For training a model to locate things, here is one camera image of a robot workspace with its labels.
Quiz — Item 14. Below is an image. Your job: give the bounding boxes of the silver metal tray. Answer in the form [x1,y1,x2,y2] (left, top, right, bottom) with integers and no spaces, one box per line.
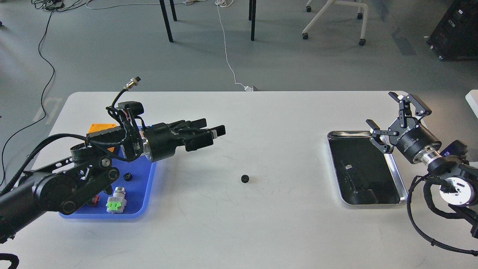
[327,131,407,208]

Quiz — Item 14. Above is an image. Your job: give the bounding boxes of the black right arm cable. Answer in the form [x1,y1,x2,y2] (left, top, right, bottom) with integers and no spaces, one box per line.
[406,175,478,256]

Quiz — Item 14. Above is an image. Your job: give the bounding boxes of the green and grey connector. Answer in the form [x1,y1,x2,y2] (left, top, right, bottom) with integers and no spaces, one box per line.
[106,187,127,213]

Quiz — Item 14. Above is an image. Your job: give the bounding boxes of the white object at right edge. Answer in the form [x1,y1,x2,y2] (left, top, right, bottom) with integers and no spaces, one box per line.
[465,89,478,117]

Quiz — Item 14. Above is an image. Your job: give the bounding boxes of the orange industrial part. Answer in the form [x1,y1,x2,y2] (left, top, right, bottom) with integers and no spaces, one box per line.
[87,124,121,143]

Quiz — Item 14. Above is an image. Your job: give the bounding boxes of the black table legs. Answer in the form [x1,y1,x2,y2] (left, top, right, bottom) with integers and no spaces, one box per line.
[159,0,257,43]

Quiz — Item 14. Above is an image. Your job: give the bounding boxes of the blue plastic tray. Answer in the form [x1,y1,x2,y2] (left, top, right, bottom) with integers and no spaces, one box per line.
[59,155,156,220]

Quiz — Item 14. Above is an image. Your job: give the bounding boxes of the black cable on floor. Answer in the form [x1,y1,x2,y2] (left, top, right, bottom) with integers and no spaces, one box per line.
[0,0,84,187]

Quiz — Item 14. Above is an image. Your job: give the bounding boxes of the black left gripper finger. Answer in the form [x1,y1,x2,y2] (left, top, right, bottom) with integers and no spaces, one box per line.
[176,118,207,131]
[185,125,226,152]

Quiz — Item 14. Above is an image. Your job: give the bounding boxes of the small black gear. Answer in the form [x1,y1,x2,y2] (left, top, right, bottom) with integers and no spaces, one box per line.
[123,172,133,182]
[241,175,250,183]

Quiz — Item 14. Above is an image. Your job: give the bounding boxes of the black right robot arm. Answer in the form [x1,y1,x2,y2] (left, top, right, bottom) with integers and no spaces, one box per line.
[366,92,477,237]

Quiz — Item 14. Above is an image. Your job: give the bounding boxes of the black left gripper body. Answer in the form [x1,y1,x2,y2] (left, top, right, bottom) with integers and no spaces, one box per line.
[144,121,194,163]

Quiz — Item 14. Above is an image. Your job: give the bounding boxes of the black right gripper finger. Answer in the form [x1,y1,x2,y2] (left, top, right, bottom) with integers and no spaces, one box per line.
[366,119,394,154]
[388,92,432,124]

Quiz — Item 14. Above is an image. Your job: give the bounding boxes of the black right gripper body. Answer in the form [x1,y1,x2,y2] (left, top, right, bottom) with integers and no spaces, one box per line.
[389,119,442,164]

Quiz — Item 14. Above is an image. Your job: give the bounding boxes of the white cable on floor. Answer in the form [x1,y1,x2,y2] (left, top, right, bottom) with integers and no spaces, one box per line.
[86,0,254,92]

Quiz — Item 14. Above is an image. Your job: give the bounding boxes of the black and red connector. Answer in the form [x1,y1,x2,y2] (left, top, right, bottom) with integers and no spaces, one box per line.
[88,195,100,207]

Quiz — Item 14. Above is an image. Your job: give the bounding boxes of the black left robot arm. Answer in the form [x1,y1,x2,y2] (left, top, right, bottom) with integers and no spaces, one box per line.
[1,77,226,243]

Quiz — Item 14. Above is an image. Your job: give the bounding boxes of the white rolling chair base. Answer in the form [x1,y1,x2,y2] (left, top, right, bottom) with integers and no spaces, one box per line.
[302,0,369,46]

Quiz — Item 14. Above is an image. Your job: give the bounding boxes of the black equipment case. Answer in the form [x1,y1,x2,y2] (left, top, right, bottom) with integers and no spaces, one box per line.
[427,0,478,61]

